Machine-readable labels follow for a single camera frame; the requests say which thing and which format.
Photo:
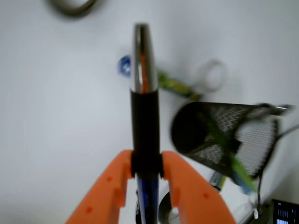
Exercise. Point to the dark blue ballpoint pen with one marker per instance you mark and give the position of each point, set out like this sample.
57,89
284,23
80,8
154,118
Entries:
144,95

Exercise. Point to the black mesh pen holder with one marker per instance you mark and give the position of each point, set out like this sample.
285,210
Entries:
255,132

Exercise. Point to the clear tape roll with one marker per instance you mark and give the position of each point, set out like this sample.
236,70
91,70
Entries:
210,76

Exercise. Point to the dark brown tape roll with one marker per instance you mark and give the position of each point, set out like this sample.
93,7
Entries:
72,7

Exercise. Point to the dark tape roll behind holder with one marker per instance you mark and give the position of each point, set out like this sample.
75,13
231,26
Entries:
166,213

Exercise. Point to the dark device with screen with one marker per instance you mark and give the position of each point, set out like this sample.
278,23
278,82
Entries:
281,212

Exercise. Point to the blue cap marker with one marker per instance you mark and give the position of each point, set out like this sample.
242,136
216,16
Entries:
164,80

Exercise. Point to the light blue pen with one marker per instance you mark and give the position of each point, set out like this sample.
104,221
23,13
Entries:
241,183

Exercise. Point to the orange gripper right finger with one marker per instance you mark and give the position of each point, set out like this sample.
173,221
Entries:
196,200

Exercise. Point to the silver pen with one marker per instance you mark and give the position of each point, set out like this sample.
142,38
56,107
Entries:
276,110

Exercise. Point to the green mechanical pencil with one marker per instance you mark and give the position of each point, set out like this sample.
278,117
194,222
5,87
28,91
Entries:
228,145

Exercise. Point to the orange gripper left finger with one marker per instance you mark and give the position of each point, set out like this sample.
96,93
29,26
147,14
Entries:
102,203

